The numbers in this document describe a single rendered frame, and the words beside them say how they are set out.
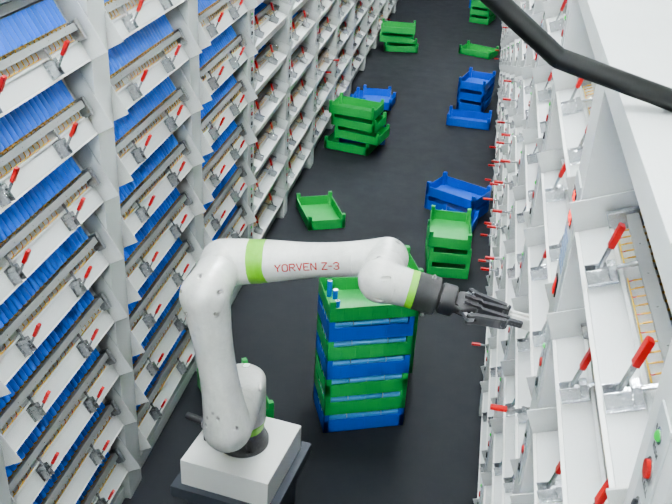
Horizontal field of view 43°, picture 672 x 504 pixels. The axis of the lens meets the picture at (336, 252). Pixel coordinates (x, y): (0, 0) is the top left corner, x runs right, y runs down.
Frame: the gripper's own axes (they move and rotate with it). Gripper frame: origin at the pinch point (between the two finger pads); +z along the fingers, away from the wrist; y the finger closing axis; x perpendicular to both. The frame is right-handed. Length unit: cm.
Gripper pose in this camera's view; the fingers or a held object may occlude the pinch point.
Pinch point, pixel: (522, 321)
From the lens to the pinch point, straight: 206.0
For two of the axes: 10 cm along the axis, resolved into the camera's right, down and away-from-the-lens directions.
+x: 2.1, -8.4, -5.0
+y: -1.8, 4.7, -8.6
